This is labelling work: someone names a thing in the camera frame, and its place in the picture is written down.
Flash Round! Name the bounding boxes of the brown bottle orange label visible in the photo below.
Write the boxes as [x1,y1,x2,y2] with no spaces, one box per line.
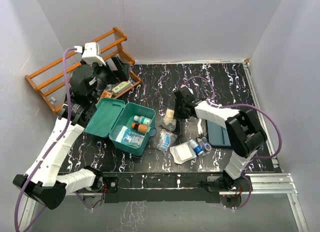
[131,123,149,134]

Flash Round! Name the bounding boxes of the orange medicine box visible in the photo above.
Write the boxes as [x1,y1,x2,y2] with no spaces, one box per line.
[101,90,113,99]

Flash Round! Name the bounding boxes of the blue white swab bag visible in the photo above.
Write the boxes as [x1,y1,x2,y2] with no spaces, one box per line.
[116,126,144,148]

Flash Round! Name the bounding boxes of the clear bag small items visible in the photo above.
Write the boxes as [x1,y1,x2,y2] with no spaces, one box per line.
[196,135,212,153]

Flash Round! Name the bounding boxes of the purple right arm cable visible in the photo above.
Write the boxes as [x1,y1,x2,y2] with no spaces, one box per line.
[182,76,283,210]

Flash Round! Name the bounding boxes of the white bottle blue label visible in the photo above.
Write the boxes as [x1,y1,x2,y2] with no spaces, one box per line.
[188,139,204,156]

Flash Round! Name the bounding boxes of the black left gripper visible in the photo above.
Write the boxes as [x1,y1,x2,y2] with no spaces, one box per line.
[87,55,129,104]

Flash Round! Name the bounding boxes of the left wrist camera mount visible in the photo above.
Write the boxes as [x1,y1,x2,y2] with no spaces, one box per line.
[74,42,106,66]

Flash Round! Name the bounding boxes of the teal plastic medicine box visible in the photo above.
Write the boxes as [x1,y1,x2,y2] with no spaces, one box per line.
[84,98,157,156]

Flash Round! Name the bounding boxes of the clear bag blue items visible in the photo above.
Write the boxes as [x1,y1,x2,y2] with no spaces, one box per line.
[156,129,178,152]

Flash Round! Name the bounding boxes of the beige gauze roll pack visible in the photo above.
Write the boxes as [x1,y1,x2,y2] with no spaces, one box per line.
[160,108,177,132]

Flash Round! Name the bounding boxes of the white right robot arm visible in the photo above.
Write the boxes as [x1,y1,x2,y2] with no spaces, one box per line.
[174,87,267,191]

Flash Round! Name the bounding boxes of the orange wooden shelf rack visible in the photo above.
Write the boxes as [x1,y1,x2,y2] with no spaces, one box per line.
[25,27,135,114]

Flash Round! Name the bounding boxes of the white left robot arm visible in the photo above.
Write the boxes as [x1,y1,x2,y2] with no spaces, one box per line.
[13,56,130,210]

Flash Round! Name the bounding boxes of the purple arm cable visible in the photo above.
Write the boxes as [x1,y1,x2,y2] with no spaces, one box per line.
[182,76,283,210]
[13,47,83,232]

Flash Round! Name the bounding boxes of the white bottle green label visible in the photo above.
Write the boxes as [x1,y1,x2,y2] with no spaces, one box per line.
[133,115,152,126]

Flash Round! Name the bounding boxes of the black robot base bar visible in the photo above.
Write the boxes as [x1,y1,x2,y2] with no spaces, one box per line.
[74,172,253,205]

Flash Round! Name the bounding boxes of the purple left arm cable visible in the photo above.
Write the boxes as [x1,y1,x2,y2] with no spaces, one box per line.
[13,47,83,232]

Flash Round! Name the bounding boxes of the long beige medicine box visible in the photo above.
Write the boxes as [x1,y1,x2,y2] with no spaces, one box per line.
[112,80,132,96]

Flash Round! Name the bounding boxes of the dark teal tray insert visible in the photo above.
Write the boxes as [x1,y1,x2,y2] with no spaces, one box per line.
[206,121,232,149]

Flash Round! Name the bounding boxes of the white square gauze pack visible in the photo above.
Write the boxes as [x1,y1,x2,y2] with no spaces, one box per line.
[169,142,197,165]

